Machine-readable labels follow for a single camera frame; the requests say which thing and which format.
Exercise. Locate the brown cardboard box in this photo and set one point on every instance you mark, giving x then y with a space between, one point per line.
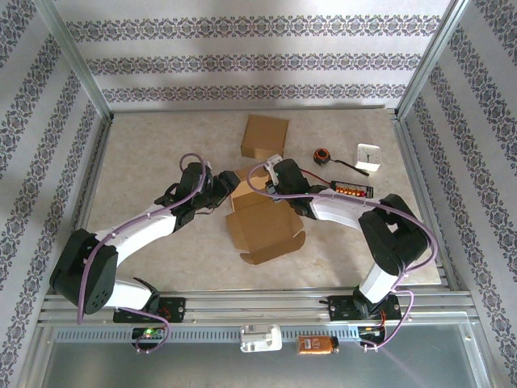
262 230
264 133

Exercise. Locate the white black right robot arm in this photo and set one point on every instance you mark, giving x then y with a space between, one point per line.
396 238

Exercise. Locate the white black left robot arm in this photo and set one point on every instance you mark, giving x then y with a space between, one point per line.
85 275

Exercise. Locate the orange black tape measure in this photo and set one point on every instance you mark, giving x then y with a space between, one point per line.
322 156

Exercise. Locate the white square alarm clock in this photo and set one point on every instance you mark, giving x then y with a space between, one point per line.
368 157

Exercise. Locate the small black controller board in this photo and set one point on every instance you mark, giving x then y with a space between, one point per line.
369 330
147 333

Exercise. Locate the orange battery pack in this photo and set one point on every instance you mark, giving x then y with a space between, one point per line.
317 345

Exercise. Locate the grey metal tray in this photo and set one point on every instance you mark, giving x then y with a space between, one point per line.
242 372

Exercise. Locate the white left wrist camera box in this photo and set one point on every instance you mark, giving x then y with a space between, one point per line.
207 164

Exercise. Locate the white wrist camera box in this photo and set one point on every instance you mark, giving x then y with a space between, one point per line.
271 163
207 164

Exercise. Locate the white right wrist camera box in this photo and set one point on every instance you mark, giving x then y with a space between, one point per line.
271 163

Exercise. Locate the aluminium back rail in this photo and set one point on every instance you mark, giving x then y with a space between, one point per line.
282 107

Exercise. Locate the aluminium side rail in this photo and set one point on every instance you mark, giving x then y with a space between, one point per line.
93 169
415 169

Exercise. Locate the aluminium mounting rail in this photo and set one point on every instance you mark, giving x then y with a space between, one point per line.
262 303

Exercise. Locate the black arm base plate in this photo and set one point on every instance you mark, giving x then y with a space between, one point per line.
177 309
339 309

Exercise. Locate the white plastic bracket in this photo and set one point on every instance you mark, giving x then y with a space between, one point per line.
260 338

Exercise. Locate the aluminium frame post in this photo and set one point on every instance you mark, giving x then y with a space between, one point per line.
75 60
431 60

